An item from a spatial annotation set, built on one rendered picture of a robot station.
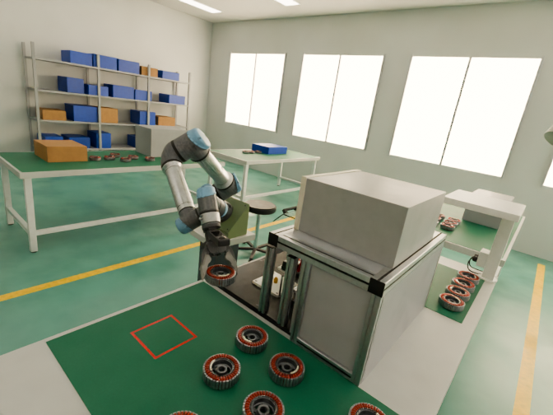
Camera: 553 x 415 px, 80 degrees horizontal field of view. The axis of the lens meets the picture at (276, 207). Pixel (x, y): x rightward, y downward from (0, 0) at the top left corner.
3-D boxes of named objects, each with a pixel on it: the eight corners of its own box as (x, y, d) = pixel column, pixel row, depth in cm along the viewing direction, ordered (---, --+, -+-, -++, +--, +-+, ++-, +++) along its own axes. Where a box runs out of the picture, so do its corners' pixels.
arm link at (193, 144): (219, 190, 203) (168, 135, 156) (239, 178, 202) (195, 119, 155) (225, 204, 196) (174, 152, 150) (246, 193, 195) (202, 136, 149)
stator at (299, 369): (261, 373, 102) (262, 363, 101) (281, 355, 111) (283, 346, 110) (290, 394, 96) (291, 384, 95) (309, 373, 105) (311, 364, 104)
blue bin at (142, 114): (130, 122, 724) (130, 109, 716) (146, 123, 751) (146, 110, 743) (139, 124, 699) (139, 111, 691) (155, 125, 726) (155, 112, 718)
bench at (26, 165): (2, 223, 343) (-7, 151, 321) (182, 198, 508) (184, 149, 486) (27, 255, 289) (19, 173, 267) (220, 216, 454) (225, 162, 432)
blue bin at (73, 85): (58, 90, 606) (57, 75, 599) (74, 91, 628) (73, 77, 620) (67, 92, 582) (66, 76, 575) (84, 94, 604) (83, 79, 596)
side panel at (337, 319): (289, 339, 119) (303, 260, 109) (294, 336, 121) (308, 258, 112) (358, 387, 102) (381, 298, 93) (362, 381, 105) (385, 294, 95)
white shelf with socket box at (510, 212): (420, 271, 190) (443, 196, 177) (438, 255, 218) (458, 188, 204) (489, 299, 169) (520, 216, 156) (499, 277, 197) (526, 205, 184)
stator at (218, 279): (200, 273, 122) (201, 265, 121) (228, 270, 128) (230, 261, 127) (210, 290, 113) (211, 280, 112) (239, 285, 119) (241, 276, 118)
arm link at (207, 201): (218, 188, 134) (211, 183, 126) (222, 214, 131) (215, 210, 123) (200, 193, 135) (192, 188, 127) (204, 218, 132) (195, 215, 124)
